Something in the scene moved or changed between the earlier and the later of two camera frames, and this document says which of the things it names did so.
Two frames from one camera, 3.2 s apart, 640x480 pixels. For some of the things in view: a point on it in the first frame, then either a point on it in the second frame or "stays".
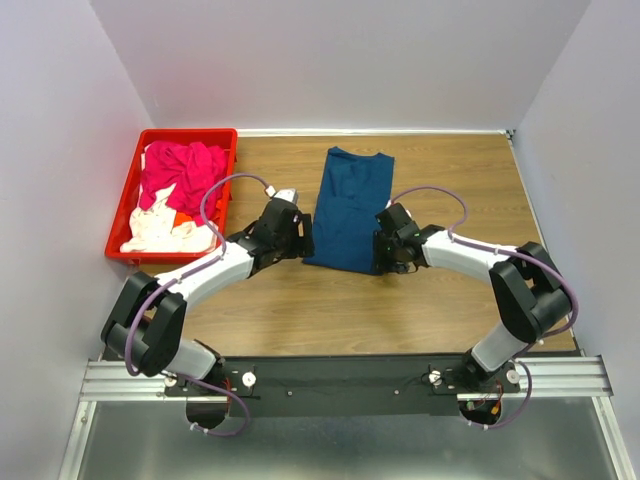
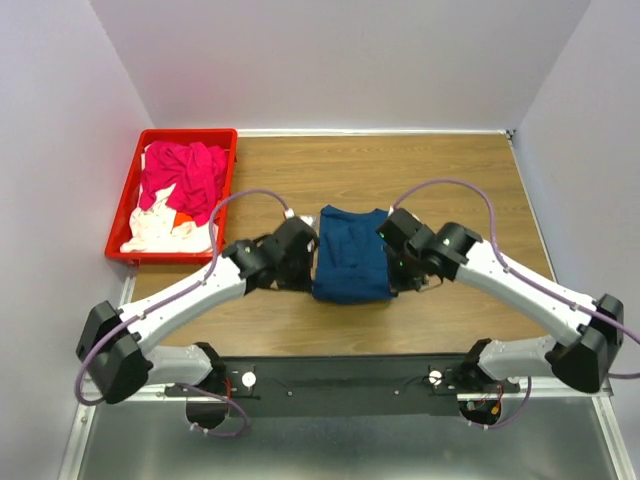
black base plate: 343,387 stays
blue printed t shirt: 354,190 to 351,263
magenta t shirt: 190,169 stays
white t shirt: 154,230 stays
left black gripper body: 294,246 to 297,275
